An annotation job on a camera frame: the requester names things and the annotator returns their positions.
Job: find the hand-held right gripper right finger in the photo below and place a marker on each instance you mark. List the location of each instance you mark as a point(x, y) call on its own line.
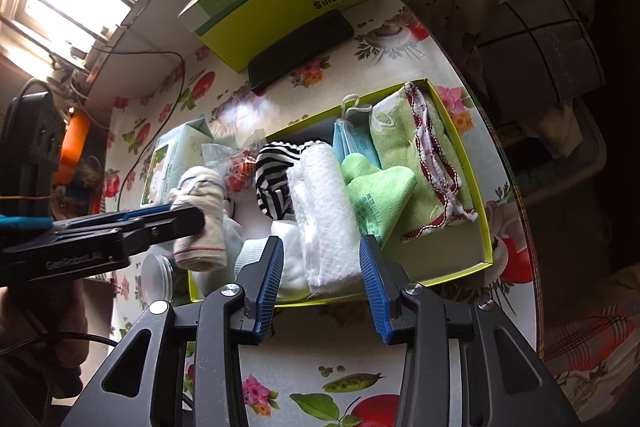
point(375, 292)

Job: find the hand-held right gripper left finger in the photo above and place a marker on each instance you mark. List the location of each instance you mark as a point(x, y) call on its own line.
point(267, 292)

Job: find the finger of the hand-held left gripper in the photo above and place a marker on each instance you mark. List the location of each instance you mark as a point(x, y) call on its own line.
point(145, 212)
point(170, 227)

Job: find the beige sock with red stripe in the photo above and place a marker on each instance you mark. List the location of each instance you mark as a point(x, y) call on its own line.
point(197, 192)

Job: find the shallow lime green box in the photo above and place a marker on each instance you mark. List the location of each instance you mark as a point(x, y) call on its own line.
point(450, 252)

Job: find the white towel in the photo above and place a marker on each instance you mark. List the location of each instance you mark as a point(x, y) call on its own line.
point(325, 222)

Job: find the clear orange packet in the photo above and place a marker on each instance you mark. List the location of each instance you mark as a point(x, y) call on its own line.
point(240, 169)

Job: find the green microfiber cloth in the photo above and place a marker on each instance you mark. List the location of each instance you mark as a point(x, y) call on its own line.
point(380, 197)

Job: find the black white striped sock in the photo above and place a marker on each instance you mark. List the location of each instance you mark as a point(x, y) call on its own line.
point(272, 192)

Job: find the blue face mask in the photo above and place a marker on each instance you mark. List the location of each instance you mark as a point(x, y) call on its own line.
point(357, 142)

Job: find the green towel with red-white trim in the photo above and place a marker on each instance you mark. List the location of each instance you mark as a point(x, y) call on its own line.
point(400, 142)

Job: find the person's left hand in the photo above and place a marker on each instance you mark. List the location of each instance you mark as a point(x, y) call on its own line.
point(50, 312)

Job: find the pale blue wet wipes pack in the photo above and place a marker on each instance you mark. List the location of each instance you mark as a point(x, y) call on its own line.
point(170, 157)

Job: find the floral fruit print tablecloth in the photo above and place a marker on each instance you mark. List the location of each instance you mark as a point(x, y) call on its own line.
point(310, 372)

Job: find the black smartphone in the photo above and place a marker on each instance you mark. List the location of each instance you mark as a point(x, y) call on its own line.
point(300, 54)

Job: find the lime green cardboard box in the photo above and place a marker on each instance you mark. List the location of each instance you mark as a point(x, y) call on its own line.
point(280, 37)

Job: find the plaid blanket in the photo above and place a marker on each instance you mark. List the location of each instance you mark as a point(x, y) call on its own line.
point(590, 337)

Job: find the dark plastic tub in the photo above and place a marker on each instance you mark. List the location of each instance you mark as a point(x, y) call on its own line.
point(565, 167)

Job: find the grey tied bundle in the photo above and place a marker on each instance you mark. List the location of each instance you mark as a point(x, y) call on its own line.
point(540, 52)

